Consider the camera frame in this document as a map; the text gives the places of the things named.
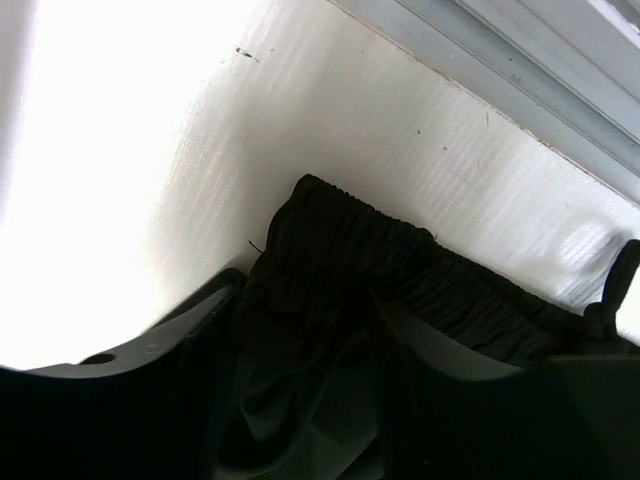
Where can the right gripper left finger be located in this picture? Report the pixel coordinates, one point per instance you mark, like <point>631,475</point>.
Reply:
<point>151,408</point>

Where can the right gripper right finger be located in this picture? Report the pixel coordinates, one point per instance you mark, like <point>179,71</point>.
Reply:
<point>451,413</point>

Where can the black trousers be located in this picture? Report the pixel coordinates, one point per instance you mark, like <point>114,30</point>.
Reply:
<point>309,327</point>

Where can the right aluminium rail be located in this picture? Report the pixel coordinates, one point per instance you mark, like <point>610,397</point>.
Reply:
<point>565,71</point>

